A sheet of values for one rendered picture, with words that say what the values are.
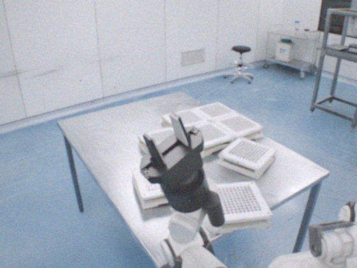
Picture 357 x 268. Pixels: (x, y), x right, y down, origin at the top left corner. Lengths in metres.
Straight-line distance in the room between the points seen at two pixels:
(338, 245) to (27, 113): 4.25
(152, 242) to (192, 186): 0.75
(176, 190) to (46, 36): 3.94
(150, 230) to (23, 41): 3.41
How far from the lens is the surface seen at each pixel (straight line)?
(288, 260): 0.76
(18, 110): 4.51
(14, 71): 4.36
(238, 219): 1.30
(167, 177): 0.51
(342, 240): 0.69
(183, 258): 0.86
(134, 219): 1.39
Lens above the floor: 1.81
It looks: 28 degrees down
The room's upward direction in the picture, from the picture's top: straight up
